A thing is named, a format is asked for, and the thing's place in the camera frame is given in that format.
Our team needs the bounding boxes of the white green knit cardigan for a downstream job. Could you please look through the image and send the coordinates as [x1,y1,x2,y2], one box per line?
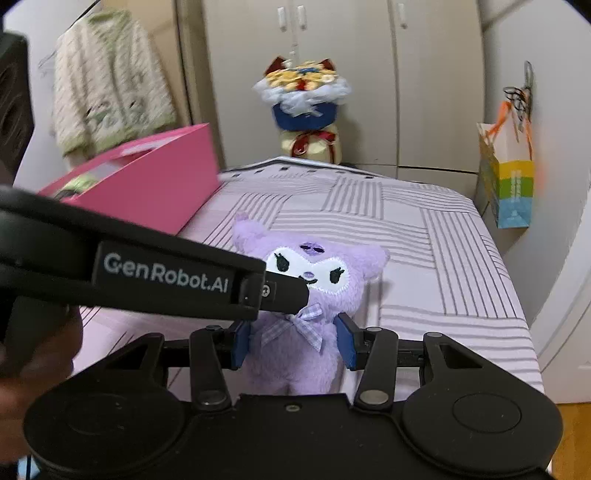
[50,10,178,160]

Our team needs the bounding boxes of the black hanging cables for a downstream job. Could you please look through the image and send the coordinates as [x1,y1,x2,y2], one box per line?
[502,60,536,134]

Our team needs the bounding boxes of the person's left hand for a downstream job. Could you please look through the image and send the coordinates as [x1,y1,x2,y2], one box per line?
[0,307,85,462]

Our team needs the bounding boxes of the pink cardboard box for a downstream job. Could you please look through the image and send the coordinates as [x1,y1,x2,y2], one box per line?
[37,122,222,236]

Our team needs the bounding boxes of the striped bed sheet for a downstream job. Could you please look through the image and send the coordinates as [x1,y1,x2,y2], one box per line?
[78,157,546,398]

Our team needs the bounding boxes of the colourful striped gift bag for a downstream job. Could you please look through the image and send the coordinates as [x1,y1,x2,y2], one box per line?
[476,99,541,230]

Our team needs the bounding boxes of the beige wardrobe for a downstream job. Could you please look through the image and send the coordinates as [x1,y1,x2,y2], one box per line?
[178,0,490,178]

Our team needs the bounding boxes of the flower bouquet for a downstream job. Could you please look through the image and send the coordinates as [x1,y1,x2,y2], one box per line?
[253,56,352,164]

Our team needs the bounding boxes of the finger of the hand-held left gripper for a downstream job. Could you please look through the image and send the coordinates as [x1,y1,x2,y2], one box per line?
[261,270,311,315]

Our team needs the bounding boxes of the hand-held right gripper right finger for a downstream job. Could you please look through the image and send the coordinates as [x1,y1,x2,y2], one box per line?
[335,313,485,409]

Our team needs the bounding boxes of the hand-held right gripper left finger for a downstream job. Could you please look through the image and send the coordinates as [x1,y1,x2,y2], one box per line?
[99,320,252,411]

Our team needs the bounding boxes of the white door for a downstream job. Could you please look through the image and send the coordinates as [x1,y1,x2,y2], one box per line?
[531,194,591,407]

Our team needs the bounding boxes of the purple plush toy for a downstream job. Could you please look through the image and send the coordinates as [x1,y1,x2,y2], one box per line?
[231,211,391,395]

